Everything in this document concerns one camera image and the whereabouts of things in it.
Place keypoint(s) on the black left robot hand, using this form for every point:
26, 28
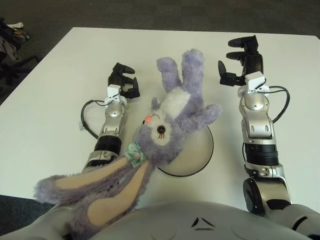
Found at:
115, 80

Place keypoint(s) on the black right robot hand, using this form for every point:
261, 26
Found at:
253, 63

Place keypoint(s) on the purple plush bunny doll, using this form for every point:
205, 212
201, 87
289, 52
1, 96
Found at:
180, 110

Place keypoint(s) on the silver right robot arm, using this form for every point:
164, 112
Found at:
257, 117

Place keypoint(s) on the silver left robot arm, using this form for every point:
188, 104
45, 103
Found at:
115, 115

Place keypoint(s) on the white plate with black rim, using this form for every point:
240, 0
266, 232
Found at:
195, 155

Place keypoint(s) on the black chair base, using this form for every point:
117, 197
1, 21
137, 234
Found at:
25, 61

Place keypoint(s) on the white shoe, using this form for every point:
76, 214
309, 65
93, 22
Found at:
17, 25

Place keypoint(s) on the dark pile of bags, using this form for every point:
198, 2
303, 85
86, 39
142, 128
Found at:
7, 40

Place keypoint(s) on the grey robot torso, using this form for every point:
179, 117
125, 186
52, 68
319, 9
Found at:
162, 222

